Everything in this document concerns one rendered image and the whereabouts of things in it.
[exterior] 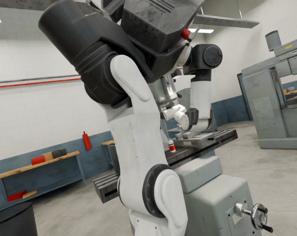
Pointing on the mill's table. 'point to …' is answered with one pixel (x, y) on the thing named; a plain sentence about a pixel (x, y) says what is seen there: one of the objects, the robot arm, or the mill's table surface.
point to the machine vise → (197, 142)
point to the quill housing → (157, 90)
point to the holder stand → (115, 158)
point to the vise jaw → (190, 135)
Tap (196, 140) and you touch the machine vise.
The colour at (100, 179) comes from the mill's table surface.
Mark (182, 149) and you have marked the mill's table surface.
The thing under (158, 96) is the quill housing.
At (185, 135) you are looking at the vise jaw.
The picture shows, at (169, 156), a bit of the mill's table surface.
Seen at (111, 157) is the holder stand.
